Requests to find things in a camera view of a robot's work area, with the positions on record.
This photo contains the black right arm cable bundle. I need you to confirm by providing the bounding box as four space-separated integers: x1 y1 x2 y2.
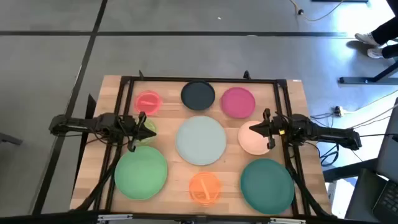
285 149 338 218

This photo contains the magenta plastic plate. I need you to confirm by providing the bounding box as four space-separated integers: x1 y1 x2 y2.
220 86 256 119

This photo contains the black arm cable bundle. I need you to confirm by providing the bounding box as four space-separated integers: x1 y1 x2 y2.
285 149 338 218
74 141 124 212

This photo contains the grey side desk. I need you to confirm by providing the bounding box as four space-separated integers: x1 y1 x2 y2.
345 167 398 224

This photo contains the large dark teal plate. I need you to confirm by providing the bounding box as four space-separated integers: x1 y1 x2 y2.
239 158 295 215

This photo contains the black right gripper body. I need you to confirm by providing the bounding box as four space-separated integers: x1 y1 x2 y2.
263 108 290 150

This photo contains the black aluminium table frame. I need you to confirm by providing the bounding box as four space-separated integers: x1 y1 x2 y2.
93 75 312 218

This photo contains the small red translucent plate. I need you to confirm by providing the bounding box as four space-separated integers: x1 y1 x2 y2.
134 90 163 116

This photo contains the large pale blue-grey plate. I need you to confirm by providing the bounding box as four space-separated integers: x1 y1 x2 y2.
175 115 228 166

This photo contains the yellow floor cable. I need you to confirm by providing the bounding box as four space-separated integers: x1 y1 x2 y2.
289 0 345 22

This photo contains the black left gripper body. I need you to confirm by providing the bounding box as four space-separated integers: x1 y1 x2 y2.
123 111 147 153

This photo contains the person's white shoe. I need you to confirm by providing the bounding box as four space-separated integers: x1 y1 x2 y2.
366 47 385 60
354 32 382 47

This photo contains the grey floor object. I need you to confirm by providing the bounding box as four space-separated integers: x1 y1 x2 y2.
0 132 23 146

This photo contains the person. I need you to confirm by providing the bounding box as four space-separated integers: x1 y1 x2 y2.
371 0 398 60

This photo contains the black table base bar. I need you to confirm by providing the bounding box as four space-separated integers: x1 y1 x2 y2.
322 157 379 184

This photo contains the grey laptop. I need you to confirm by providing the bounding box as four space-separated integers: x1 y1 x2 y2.
371 98 398 223

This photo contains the large light green plate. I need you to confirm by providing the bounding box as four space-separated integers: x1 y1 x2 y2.
114 145 169 201

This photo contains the silver metal bracket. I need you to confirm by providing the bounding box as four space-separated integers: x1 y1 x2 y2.
97 213 134 223
269 217 307 224

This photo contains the peach plastic plate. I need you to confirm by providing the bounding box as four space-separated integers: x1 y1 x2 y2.
238 120 271 156

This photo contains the black floor cable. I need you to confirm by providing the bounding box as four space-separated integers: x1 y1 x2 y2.
357 133 398 139

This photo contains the small orange translucent plate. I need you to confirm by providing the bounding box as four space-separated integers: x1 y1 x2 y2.
188 171 222 206

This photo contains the black table foot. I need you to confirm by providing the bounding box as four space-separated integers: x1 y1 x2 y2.
338 60 398 85

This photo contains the small lime translucent plate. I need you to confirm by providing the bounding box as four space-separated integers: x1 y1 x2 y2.
134 117 158 146

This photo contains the black left arm cable bundle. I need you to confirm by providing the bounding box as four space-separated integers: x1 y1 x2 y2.
74 141 124 212

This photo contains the black plastic plate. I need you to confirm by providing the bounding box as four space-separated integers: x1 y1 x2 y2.
180 80 216 111

